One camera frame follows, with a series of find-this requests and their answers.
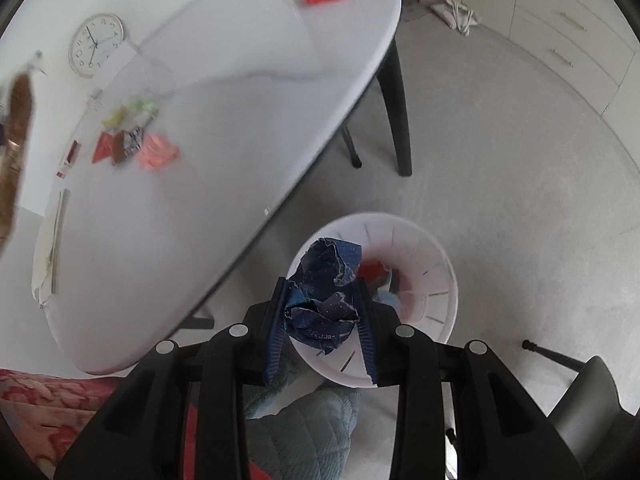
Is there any red garment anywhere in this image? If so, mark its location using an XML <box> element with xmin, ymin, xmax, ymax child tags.
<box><xmin>182</xmin><ymin>400</ymin><xmax>273</xmax><ymax>480</ymax></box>

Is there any orange red wrapper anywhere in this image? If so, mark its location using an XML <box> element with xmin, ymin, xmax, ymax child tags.
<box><xmin>91</xmin><ymin>132</ymin><xmax>117</xmax><ymax>163</ymax></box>

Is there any white round wall clock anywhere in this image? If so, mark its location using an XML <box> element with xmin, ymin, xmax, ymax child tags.
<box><xmin>68</xmin><ymin>13</ymin><xmax>124</xmax><ymax>78</ymax></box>

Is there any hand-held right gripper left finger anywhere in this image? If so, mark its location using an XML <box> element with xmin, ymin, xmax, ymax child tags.
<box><xmin>54</xmin><ymin>276</ymin><xmax>301</xmax><ymax>480</ymax></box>

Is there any black table leg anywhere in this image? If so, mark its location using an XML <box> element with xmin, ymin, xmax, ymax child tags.
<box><xmin>376</xmin><ymin>35</ymin><xmax>413</xmax><ymax>177</ymax></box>
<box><xmin>339</xmin><ymin>121</ymin><xmax>363</xmax><ymax>168</ymax></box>

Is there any teal quilted garment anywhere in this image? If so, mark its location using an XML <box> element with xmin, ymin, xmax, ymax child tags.
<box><xmin>242</xmin><ymin>350</ymin><xmax>362</xmax><ymax>480</ymax></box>

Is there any navy wrapper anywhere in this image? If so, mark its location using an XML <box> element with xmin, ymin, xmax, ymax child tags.
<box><xmin>282</xmin><ymin>237</ymin><xmax>363</xmax><ymax>357</ymax></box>

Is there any grey chair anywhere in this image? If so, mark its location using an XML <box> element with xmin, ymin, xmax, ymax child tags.
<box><xmin>522</xmin><ymin>340</ymin><xmax>636</xmax><ymax>471</ymax></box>

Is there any white tote bag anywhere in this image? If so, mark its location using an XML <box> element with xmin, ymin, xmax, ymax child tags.
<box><xmin>430</xmin><ymin>0</ymin><xmax>482</xmax><ymax>37</ymax></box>

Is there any pink floral blanket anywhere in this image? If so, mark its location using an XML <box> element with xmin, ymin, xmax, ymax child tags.
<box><xmin>0</xmin><ymin>367</ymin><xmax>131</xmax><ymax>466</ymax></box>

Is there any white card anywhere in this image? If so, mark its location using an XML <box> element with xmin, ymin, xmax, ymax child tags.
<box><xmin>92</xmin><ymin>42</ymin><xmax>138</xmax><ymax>86</ymax></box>

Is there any blurred brown object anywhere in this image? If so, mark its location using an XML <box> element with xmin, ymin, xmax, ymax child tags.
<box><xmin>0</xmin><ymin>72</ymin><xmax>37</xmax><ymax>261</ymax></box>

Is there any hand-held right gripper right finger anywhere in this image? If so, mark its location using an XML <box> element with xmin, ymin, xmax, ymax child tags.
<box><xmin>352</xmin><ymin>280</ymin><xmax>586</xmax><ymax>480</ymax></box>

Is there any pink crumpled paper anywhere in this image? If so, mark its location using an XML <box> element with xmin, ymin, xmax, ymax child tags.
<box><xmin>137</xmin><ymin>134</ymin><xmax>181</xmax><ymax>173</ymax></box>

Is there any white slotted bin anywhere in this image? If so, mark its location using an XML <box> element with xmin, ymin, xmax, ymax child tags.
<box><xmin>286</xmin><ymin>212</ymin><xmax>458</xmax><ymax>388</ymax></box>

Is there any silver printed wrapper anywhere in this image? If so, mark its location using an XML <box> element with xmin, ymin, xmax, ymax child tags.
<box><xmin>124</xmin><ymin>127</ymin><xmax>147</xmax><ymax>156</ymax></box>

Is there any cream paper stack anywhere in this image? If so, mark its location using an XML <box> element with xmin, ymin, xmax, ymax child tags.
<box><xmin>31</xmin><ymin>189</ymin><xmax>71</xmax><ymax>308</ymax></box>

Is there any small pink box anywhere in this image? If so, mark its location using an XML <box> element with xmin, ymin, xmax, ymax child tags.
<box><xmin>56</xmin><ymin>140</ymin><xmax>82</xmax><ymax>179</ymax></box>

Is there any yellow crumpled wrapper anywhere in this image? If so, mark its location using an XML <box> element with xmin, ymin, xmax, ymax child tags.
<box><xmin>102</xmin><ymin>107</ymin><xmax>133</xmax><ymax>128</ymax></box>

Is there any beige drawer cabinet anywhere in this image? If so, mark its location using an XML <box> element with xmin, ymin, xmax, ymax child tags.
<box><xmin>507</xmin><ymin>0</ymin><xmax>640</xmax><ymax>116</ymax></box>

